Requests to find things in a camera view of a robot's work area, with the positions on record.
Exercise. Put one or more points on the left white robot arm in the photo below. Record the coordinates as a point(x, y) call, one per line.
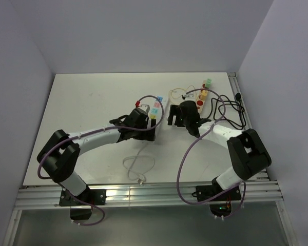
point(60, 154)

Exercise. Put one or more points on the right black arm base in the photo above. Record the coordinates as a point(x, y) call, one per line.
point(230, 200)

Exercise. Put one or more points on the white multicolour power strip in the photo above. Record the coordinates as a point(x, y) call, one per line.
point(157, 109)

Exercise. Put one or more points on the green usb charger plug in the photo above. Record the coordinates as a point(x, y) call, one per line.
point(208, 83)

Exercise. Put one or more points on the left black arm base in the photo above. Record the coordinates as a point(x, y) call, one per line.
point(84, 205)

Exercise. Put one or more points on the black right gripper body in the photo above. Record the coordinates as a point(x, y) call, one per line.
point(180, 121)

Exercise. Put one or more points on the aluminium front rail frame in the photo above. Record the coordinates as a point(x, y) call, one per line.
point(146, 195)

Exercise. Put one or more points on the beige red power strip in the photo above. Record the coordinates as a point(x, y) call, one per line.
point(199, 102)

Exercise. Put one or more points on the yellow usb charger plug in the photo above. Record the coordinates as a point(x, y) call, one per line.
point(203, 94)

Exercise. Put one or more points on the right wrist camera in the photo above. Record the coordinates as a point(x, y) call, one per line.
point(189, 96)

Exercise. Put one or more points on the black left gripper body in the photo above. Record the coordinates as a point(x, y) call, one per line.
point(146, 135)

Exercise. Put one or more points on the aluminium rail frame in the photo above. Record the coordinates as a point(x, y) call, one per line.
point(262, 175)
point(146, 195)

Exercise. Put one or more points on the aluminium right rail frame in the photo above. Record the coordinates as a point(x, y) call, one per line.
point(262, 175)

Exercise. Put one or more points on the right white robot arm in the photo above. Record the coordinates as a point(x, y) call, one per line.
point(247, 152)

